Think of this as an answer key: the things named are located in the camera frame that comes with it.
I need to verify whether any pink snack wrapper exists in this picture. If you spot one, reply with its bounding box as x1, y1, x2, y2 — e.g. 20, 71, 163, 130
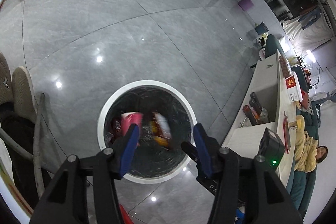
121, 112, 143, 136

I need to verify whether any brown silver snack wrapper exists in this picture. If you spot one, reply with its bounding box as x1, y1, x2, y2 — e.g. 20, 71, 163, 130
153, 113, 171, 140

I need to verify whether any white round trash bin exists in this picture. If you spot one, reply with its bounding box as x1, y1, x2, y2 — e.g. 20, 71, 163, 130
97, 80, 197, 184

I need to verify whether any person in yellow blanket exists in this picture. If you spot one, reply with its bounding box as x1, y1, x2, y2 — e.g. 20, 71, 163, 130
294, 115, 328, 173

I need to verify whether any white shelf counter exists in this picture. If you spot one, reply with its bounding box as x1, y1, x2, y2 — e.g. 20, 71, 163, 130
220, 50, 305, 188

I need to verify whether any beige slipper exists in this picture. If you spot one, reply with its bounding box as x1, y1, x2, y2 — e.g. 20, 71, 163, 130
12, 67, 37, 123

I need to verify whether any purple stool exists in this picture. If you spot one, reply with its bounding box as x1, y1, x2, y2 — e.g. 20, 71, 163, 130
238, 0, 254, 11

